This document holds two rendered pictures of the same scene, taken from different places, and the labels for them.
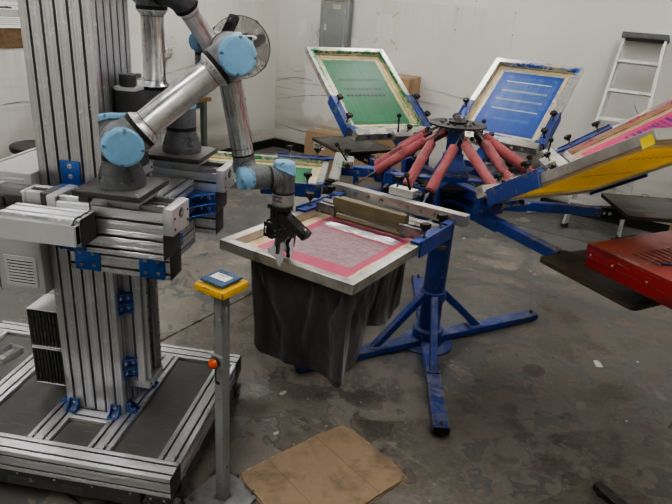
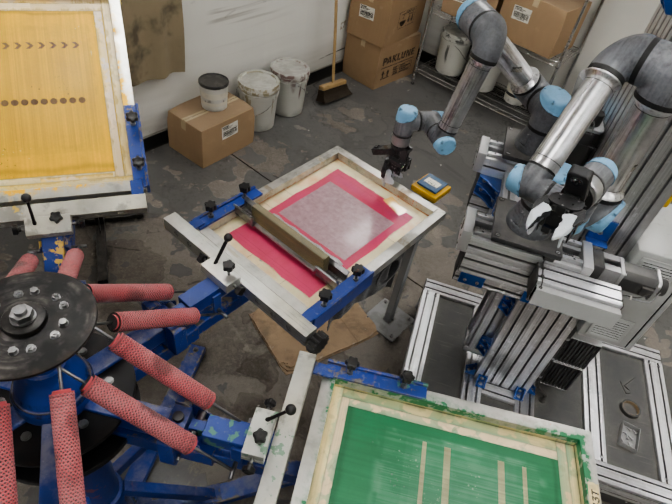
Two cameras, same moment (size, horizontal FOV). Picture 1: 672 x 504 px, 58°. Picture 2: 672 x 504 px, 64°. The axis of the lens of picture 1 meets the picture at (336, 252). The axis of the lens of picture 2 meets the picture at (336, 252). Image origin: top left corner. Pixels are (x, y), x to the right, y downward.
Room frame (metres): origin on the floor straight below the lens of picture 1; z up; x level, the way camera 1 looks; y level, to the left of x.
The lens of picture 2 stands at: (3.77, 0.10, 2.34)
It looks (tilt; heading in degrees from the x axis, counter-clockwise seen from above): 44 degrees down; 182
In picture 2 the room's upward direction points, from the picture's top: 11 degrees clockwise
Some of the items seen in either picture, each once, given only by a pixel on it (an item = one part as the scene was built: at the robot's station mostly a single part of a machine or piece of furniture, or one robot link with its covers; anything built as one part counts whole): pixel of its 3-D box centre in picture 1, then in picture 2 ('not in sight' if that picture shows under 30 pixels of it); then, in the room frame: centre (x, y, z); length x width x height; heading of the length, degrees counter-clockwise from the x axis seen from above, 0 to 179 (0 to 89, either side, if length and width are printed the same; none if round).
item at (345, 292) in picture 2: (319, 207); (339, 296); (2.59, 0.09, 0.98); 0.30 x 0.05 x 0.07; 148
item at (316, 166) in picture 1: (281, 157); (400, 472); (3.17, 0.33, 1.05); 1.08 x 0.61 x 0.23; 88
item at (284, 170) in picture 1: (283, 177); (406, 121); (1.94, 0.19, 1.30); 0.09 x 0.08 x 0.11; 113
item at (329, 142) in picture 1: (383, 165); not in sight; (3.73, -0.26, 0.91); 1.34 x 0.40 x 0.08; 28
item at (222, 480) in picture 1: (222, 398); (407, 260); (1.82, 0.38, 0.48); 0.22 x 0.22 x 0.96; 58
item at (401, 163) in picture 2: (280, 221); (398, 156); (1.94, 0.20, 1.14); 0.09 x 0.08 x 0.12; 58
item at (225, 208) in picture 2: (431, 238); (228, 211); (2.30, -0.38, 0.98); 0.30 x 0.05 x 0.07; 148
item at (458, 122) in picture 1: (441, 237); (81, 448); (3.14, -0.58, 0.67); 0.39 x 0.39 x 1.35
